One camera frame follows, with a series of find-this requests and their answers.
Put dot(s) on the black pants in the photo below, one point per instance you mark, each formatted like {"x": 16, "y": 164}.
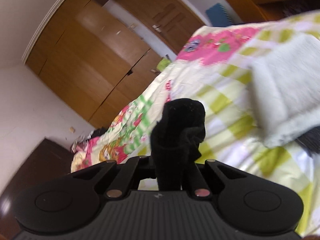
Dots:
{"x": 175, "y": 141}

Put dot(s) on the grey folded clothes pile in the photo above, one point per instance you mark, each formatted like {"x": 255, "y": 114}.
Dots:
{"x": 285, "y": 90}

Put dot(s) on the clothes heap near headboard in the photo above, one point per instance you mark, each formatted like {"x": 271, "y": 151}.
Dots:
{"x": 83, "y": 142}

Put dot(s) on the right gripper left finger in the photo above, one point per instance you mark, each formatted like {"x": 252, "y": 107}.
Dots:
{"x": 129, "y": 176}

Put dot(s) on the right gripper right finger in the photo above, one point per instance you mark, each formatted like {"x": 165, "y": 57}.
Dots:
{"x": 193, "y": 182}

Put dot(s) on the green item on floor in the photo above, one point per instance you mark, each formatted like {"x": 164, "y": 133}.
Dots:
{"x": 163, "y": 64}

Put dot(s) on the dark wooden headboard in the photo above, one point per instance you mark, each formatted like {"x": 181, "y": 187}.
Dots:
{"x": 48, "y": 161}

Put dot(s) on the wooden wardrobe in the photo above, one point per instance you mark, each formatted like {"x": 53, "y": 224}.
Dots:
{"x": 92, "y": 61}

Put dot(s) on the wooden door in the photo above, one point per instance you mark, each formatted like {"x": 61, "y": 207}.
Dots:
{"x": 171, "y": 20}

